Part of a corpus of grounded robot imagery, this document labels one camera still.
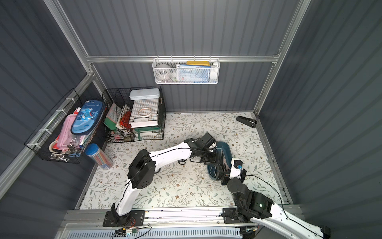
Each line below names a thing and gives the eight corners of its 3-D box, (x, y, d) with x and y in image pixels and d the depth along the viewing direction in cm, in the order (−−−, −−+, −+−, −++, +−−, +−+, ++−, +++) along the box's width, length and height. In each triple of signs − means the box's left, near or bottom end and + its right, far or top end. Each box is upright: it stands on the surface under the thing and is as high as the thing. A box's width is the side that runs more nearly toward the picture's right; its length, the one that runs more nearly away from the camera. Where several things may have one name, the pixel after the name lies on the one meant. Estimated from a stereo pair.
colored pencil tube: (100, 169, 92) (81, 154, 77) (104, 160, 97) (87, 143, 81) (111, 169, 92) (94, 154, 77) (115, 160, 96) (99, 143, 81)
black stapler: (234, 121, 118) (235, 118, 116) (237, 116, 121) (237, 114, 119) (254, 128, 113) (255, 126, 111) (256, 123, 116) (257, 121, 114)
